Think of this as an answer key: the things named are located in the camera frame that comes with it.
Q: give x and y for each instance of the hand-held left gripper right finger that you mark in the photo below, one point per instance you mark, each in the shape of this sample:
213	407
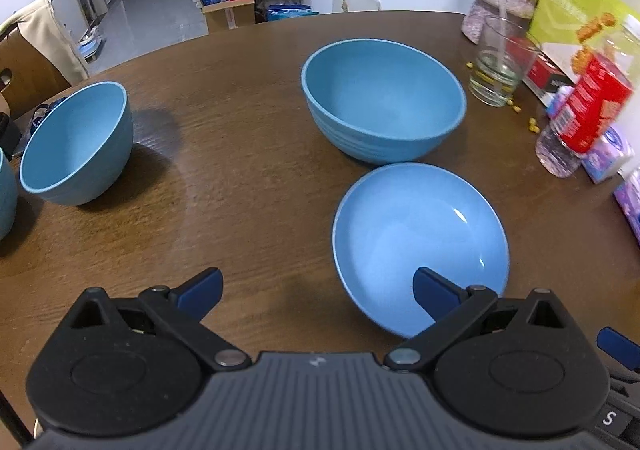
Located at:
435	297

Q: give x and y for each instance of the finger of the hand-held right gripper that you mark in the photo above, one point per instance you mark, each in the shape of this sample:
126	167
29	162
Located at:
620	347

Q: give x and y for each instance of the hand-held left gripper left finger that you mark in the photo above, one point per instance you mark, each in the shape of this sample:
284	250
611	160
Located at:
202	292

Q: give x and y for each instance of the blue shallow plate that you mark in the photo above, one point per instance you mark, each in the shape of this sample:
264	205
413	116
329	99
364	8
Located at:
415	230

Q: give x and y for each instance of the blue deep bowl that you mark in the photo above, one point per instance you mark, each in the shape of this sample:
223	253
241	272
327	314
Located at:
75	149
380	94
6	200

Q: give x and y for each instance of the small purple tissue packet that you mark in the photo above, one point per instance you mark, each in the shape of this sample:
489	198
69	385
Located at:
607	154

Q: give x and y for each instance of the scattered yellow kernels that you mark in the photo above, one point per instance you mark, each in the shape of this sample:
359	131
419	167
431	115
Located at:
531	124

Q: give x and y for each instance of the clear drinking glass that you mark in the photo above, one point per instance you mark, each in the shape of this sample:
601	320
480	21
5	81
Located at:
492	79

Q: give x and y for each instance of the red label plastic bottle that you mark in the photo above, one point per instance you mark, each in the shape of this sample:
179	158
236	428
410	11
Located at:
595	104

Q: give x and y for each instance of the small red box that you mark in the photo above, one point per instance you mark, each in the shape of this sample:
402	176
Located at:
545	74

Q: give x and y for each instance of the white floor appliance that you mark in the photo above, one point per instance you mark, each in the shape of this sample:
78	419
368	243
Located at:
90	44

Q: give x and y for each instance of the clear straw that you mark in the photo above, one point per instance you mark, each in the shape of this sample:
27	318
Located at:
501	29

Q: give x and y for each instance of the brown cardboard box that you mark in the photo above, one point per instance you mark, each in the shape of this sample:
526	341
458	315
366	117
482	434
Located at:
227	17

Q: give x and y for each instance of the blue white packet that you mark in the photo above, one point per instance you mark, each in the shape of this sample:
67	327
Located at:
287	12

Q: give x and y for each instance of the beige cloth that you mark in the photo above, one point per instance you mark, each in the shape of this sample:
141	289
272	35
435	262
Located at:
45	34

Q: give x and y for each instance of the green paper bag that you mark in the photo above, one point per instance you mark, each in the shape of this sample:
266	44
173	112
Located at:
565	4

